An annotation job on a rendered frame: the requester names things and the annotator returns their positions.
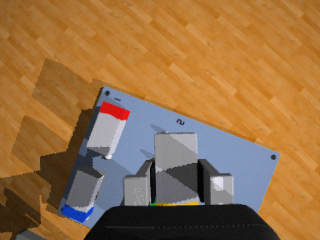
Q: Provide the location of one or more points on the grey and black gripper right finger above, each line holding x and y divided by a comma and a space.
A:
214, 188

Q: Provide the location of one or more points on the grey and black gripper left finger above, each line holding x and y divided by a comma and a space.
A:
140, 189

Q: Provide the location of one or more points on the grey metal block with yellow end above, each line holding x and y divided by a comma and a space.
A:
176, 168

